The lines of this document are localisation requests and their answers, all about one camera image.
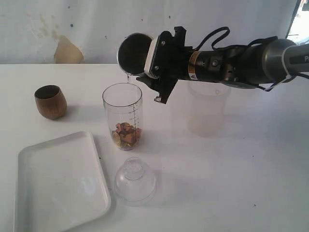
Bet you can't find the white rectangular tray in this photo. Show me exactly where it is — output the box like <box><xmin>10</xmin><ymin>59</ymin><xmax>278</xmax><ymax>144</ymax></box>
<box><xmin>14</xmin><ymin>131</ymin><xmax>112</xmax><ymax>232</ymax></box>

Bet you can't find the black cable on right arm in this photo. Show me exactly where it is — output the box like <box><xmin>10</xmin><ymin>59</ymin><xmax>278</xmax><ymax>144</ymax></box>
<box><xmin>192</xmin><ymin>26</ymin><xmax>309</xmax><ymax>92</ymax></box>

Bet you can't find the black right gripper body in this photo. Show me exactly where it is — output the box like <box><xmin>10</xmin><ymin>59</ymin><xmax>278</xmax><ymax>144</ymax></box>
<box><xmin>158</xmin><ymin>26</ymin><xmax>192</xmax><ymax>97</ymax></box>

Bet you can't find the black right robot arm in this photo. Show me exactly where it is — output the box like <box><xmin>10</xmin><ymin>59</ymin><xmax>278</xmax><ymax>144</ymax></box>
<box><xmin>138</xmin><ymin>27</ymin><xmax>309</xmax><ymax>104</ymax></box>

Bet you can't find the brown wooden cup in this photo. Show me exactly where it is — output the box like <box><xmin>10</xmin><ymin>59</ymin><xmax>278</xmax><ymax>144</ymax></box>
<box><xmin>34</xmin><ymin>85</ymin><xmax>67</xmax><ymax>120</ymax></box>

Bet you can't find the translucent white plastic beaker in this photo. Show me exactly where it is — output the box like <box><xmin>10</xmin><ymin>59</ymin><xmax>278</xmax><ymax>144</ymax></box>
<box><xmin>187</xmin><ymin>82</ymin><xmax>231</xmax><ymax>137</ymax></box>

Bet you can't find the stainless steel cup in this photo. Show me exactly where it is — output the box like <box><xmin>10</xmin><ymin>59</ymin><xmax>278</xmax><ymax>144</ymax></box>
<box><xmin>117</xmin><ymin>33</ymin><xmax>153</xmax><ymax>76</ymax></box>

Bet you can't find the clear plastic shaker lid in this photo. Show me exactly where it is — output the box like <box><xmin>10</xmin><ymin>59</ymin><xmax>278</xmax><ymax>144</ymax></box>
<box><xmin>114</xmin><ymin>157</ymin><xmax>157</xmax><ymax>206</ymax></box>

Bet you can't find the clear plastic shaker cup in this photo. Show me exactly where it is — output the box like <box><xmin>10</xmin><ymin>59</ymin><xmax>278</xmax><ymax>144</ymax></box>
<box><xmin>101</xmin><ymin>83</ymin><xmax>143</xmax><ymax>151</ymax></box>

